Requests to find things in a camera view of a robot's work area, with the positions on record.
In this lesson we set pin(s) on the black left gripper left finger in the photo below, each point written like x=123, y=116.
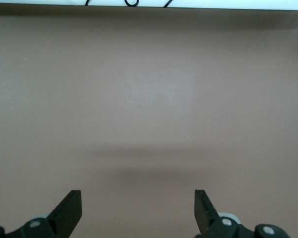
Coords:
x=64, y=215

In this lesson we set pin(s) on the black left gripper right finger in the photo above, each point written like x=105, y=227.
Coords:
x=206, y=213

